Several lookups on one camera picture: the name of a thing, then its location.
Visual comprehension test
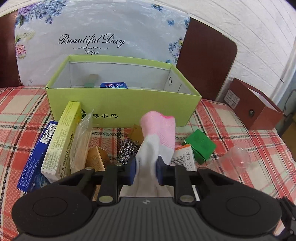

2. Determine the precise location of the small tan box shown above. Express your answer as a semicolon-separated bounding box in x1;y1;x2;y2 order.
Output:
85;146;111;171

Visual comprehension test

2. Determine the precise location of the white pink work glove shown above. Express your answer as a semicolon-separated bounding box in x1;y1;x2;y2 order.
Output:
120;111;176;197

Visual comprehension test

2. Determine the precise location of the blue medicine box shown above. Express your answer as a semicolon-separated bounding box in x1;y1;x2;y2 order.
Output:
16;120;58;193

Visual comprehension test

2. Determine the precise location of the lime green storage box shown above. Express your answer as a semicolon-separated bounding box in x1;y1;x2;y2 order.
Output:
46;55;201;128

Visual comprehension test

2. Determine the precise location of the plaid bed sheet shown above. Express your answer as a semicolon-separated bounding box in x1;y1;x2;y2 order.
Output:
1;86;295;240

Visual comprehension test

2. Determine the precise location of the floral plastic-wrapped pillow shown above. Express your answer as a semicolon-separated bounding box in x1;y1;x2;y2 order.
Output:
15;1;190;86

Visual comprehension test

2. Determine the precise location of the blue mentos gum box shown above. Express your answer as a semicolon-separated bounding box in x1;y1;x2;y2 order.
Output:
100;82;127;88

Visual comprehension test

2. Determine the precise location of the white orange medicine box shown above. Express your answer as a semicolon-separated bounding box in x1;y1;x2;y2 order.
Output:
170;144;197;171

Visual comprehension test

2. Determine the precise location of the small green box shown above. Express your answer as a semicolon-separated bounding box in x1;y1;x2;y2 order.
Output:
184;130;216;165

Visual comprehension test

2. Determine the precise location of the brown cardboard box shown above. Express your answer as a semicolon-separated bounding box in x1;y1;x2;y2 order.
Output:
224;78;283;131

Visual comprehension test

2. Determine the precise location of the bag of toothpicks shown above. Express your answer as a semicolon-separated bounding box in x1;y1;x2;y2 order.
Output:
70;110;94;174

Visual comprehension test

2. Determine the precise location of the clear plastic cup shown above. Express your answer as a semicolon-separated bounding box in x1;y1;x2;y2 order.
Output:
206;146;251;180

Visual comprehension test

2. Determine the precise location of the yellow-green medicine box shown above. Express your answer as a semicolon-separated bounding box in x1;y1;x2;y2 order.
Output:
41;101;81;183

